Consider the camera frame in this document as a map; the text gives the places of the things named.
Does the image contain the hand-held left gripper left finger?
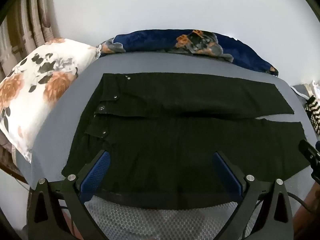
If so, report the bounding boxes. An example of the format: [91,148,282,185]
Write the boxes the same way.
[26,150,111,240]

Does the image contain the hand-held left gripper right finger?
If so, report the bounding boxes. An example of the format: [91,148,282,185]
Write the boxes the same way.
[212,151,294,240]

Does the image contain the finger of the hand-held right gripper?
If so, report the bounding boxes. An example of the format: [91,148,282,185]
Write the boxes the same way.
[299,139,320,180]

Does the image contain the black pants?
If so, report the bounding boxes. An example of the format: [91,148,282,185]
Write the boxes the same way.
[62,72,310,198]

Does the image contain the black and white striped cloth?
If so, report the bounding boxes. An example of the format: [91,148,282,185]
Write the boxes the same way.
[304,95,320,137]

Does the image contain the white dotted cloth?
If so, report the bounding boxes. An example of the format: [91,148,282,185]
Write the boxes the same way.
[290,80,320,100]

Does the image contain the bed with grey sheet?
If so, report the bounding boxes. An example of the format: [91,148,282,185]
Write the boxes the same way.
[15,51,320,240]

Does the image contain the floral white pillow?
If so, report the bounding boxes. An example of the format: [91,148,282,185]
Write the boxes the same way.
[0,38,100,164]

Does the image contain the blue floral blanket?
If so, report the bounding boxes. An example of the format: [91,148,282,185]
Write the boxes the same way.
[97,29,279,77]

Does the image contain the beige patterned curtain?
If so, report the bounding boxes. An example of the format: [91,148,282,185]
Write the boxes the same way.
[0,0,62,77]

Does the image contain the black cable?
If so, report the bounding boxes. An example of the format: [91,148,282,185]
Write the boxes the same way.
[287,192,316,212]

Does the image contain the wooden bed frame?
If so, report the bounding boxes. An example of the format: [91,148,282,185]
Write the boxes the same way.
[0,132,27,183]

